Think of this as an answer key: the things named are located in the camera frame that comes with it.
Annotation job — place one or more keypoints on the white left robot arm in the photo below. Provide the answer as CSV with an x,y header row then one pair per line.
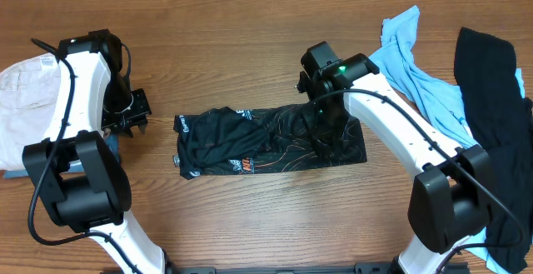
x,y
81,190

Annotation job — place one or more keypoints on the light blue shirt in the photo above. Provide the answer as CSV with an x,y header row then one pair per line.
x,y
439,102

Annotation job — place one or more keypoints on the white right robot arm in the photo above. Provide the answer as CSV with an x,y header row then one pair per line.
x,y
452,186

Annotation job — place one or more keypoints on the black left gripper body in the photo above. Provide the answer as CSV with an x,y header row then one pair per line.
x,y
134,115

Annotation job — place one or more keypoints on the black printed cycling jersey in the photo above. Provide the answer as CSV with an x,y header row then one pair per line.
x,y
292,138

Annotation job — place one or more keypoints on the plain black garment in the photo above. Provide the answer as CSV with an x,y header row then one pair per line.
x,y
500,120

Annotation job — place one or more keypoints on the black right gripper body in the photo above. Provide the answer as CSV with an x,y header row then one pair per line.
x,y
329,119

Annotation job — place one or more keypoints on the beige folded trousers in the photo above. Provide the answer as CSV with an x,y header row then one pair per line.
x,y
34,95

